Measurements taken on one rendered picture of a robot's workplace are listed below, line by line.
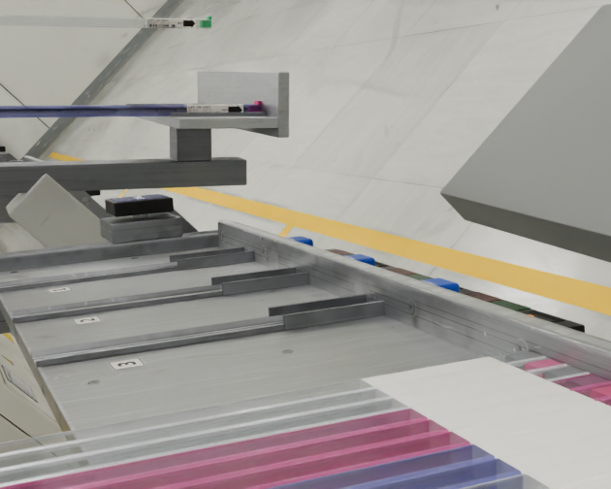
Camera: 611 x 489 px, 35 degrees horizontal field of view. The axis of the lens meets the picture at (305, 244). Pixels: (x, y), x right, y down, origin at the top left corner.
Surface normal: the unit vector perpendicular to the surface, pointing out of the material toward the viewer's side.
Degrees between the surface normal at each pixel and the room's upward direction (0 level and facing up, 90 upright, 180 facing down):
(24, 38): 90
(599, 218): 0
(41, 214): 90
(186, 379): 43
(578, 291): 0
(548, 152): 0
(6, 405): 90
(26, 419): 90
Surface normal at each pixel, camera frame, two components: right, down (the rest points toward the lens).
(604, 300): -0.67, -0.65
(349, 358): -0.06, -0.99
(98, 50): 0.38, 0.12
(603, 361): -0.92, 0.11
